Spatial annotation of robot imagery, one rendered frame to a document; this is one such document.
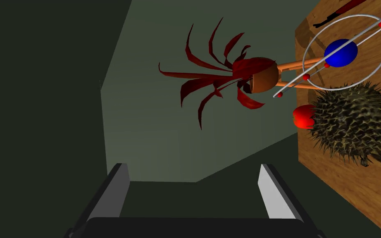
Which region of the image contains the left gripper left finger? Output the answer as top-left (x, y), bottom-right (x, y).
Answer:
top-left (76, 163), bottom-right (131, 232)

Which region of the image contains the blue ball wire ring ornament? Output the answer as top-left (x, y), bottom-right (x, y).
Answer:
top-left (273, 6), bottom-right (381, 99)

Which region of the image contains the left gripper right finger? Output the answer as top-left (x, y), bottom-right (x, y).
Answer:
top-left (257, 163), bottom-right (314, 228)

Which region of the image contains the spiky brown durian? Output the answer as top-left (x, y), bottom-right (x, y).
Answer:
top-left (307, 81), bottom-right (381, 177)

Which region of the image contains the red-leaved plant in brown pot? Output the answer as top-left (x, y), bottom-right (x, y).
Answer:
top-left (158, 17), bottom-right (325, 131)

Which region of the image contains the wooden table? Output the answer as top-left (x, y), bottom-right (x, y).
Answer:
top-left (294, 0), bottom-right (381, 238)

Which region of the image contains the red and black utensil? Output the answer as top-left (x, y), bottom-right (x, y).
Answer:
top-left (312, 0), bottom-right (367, 29)

